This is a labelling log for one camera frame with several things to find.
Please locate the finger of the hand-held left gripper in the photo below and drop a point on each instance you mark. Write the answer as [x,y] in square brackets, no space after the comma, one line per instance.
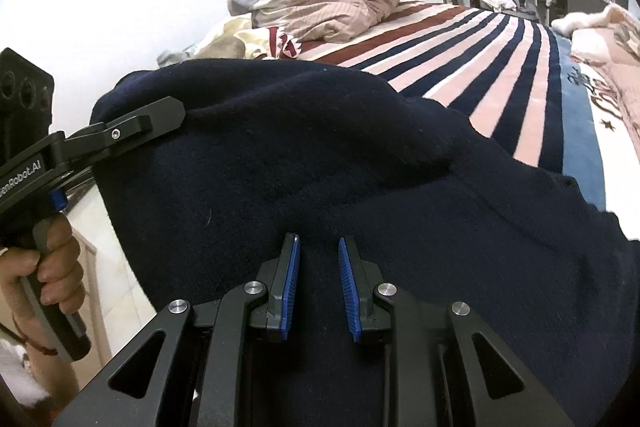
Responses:
[130,127]

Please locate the person's left forearm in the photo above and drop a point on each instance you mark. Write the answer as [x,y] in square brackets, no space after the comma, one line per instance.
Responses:
[50,377]

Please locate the person's left hand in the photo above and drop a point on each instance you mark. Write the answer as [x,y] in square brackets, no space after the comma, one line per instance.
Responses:
[62,267]

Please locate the pink quilted pillow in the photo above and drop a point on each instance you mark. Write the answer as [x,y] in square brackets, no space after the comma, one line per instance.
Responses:
[610,77]

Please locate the white fluffy cloth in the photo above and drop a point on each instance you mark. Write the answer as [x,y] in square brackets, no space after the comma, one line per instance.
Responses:
[590,19]

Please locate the striped blanket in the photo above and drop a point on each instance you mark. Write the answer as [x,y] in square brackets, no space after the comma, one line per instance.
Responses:
[500,72]

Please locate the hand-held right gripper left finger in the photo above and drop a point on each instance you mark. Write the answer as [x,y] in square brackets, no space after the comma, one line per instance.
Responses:
[291,287]

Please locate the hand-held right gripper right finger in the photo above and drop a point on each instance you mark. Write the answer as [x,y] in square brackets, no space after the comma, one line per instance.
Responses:
[348,292]

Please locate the grey crumpled cloth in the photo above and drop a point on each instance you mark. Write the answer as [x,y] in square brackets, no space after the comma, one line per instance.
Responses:
[629,38]

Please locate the cream patterned cloth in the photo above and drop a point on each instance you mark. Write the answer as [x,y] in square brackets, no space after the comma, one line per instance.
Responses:
[240,37]

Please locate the navy planet print sweater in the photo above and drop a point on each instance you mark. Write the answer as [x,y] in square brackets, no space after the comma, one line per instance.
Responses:
[350,157]

